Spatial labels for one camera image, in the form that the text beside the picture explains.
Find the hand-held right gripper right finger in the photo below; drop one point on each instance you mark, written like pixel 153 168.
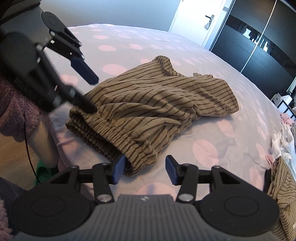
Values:
pixel 170 171

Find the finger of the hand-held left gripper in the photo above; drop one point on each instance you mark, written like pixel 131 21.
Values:
pixel 85 71
pixel 76 96

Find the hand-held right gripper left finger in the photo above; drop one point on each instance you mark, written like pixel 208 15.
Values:
pixel 119 171

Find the brown striped shorts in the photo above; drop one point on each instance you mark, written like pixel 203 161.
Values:
pixel 150 99

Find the stack of folded light clothes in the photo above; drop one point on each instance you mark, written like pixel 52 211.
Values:
pixel 283 143

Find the bed with pink polka-dot blanket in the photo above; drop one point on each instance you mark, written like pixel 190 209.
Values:
pixel 208 129

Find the person's leg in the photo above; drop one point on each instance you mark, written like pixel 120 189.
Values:
pixel 42 143

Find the green slipper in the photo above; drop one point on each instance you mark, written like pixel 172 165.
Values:
pixel 45 173

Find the dark cloth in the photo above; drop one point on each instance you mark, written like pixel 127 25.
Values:
pixel 267 180

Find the light pink garment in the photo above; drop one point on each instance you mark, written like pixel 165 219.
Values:
pixel 270 160

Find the folded brown striped garment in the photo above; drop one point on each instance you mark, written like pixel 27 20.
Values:
pixel 283 197

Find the white door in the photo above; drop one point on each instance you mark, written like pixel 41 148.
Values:
pixel 192 20

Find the pink fuzzy garment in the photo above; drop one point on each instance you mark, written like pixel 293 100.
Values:
pixel 4 217

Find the pink crumpled cloth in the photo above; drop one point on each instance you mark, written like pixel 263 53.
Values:
pixel 286 120

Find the white nightstand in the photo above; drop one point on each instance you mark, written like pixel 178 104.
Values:
pixel 281 102

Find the black sliding-door wardrobe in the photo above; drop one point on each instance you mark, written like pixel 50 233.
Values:
pixel 261 51

